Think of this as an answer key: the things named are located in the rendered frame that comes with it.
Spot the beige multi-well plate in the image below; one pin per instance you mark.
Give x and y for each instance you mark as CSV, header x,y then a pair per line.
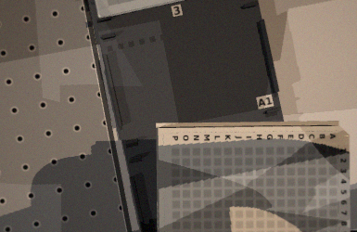
x,y
253,177

